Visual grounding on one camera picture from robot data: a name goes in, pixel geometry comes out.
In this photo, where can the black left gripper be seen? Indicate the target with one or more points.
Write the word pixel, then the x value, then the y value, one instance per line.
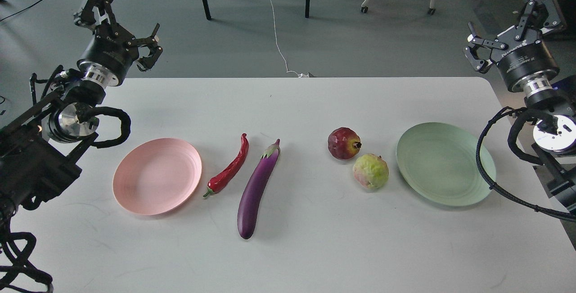
pixel 112 46

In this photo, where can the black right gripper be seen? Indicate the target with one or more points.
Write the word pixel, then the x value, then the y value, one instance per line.
pixel 519 52

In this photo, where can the red chili pepper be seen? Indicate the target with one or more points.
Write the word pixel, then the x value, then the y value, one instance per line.
pixel 217 183

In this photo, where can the green pink custard apple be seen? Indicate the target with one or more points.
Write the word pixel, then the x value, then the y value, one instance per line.
pixel 371 171

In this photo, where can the red pomegranate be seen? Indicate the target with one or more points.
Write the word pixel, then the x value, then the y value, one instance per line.
pixel 344 143

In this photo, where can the purple eggplant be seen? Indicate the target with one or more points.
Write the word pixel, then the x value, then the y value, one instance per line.
pixel 251 198

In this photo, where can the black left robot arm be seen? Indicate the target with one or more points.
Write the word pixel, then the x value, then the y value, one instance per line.
pixel 40 149

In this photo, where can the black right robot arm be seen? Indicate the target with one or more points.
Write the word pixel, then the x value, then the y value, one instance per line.
pixel 544 129

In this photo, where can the pink plate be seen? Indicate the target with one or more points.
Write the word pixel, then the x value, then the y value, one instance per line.
pixel 157 176

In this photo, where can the green plate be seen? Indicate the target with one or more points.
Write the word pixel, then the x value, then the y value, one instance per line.
pixel 439 162

